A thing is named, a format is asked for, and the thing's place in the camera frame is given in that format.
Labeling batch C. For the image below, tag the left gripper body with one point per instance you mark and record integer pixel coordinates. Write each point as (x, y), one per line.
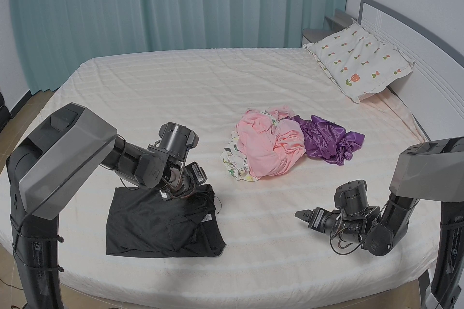
(185, 182)

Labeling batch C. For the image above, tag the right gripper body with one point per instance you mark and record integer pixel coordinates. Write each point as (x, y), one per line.
(331, 220)

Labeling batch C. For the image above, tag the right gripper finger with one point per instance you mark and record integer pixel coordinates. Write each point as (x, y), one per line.
(304, 214)
(306, 221)

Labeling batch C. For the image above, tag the black T-shirt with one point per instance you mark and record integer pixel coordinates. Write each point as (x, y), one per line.
(156, 224)

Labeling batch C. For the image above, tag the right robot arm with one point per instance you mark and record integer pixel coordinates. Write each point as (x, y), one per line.
(424, 173)

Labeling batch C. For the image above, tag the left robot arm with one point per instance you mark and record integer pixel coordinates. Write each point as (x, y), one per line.
(61, 155)

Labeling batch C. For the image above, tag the bed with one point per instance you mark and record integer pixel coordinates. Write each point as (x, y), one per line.
(163, 94)

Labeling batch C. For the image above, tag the white printed garment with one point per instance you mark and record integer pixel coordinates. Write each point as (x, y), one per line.
(234, 164)

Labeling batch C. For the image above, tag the pink garment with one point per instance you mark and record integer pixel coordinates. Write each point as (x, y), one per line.
(264, 152)

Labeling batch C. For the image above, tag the purple garment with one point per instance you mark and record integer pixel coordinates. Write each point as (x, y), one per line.
(326, 141)

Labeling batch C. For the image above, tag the white printed pillow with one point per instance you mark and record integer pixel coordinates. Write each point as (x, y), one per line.
(359, 61)

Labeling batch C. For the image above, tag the grey bedside table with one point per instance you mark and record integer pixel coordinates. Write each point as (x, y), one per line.
(319, 34)

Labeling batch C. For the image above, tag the black chest of drawers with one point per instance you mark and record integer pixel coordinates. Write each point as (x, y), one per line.
(3, 112)

